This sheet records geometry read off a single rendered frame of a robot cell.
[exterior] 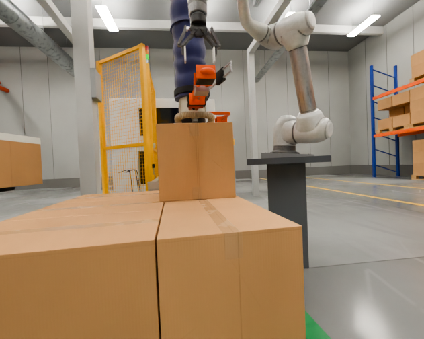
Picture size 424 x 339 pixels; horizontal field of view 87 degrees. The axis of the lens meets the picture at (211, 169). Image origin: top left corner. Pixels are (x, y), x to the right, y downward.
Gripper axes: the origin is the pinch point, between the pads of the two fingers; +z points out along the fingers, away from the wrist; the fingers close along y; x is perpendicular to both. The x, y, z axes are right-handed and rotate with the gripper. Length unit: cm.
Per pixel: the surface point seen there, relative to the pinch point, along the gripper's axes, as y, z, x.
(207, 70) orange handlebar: 0.3, 15.2, 23.7
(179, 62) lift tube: 8.7, -14.9, -34.4
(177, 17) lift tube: 8, -41, -33
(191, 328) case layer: 11, 91, 48
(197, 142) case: 1.4, 37.2, -11.1
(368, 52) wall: -869, -444, -787
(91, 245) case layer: 34, 68, 48
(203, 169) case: -1, 52, -11
